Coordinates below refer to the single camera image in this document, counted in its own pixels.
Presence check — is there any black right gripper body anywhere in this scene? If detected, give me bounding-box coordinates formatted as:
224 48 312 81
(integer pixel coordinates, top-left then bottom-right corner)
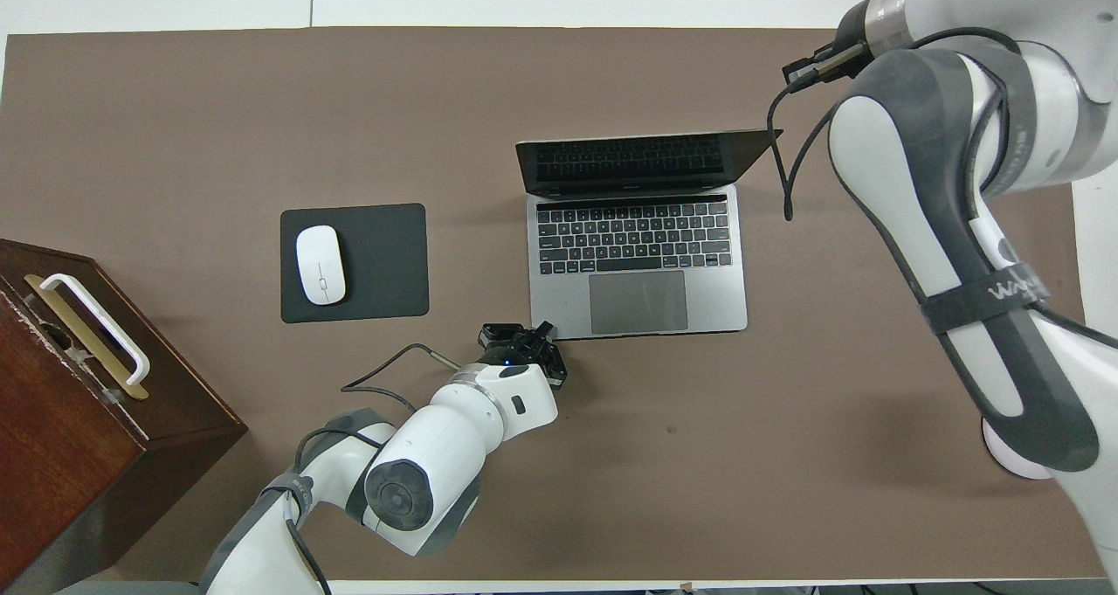
836 0 875 55

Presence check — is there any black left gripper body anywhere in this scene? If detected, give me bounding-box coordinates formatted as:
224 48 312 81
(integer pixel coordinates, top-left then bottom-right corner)
480 330 554 369

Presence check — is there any grey laptop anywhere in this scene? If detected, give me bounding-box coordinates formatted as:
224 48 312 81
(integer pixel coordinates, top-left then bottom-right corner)
515 128 784 341

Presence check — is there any black mouse pad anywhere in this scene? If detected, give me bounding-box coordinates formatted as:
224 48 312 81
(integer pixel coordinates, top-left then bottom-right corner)
279 203 431 324

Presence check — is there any brown table mat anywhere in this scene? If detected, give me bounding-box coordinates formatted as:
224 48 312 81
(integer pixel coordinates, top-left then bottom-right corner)
0 25 1106 583

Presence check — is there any white computer mouse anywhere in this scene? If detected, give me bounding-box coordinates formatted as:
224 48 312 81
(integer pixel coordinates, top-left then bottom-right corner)
295 225 348 306

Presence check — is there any dark wooden box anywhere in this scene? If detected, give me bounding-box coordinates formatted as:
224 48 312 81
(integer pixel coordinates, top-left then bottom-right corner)
0 239 248 592

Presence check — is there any white desk lamp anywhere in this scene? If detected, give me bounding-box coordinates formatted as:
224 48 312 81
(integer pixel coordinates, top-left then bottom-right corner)
982 413 1059 481

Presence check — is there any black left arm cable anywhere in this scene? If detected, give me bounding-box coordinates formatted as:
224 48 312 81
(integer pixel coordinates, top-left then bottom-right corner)
284 342 464 595

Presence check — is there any white box handle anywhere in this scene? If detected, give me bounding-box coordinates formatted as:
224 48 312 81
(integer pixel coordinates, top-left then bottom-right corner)
39 273 151 388

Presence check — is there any brass handle plate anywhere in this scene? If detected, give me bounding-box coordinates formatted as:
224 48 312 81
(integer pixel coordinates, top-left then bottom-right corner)
24 273 149 401

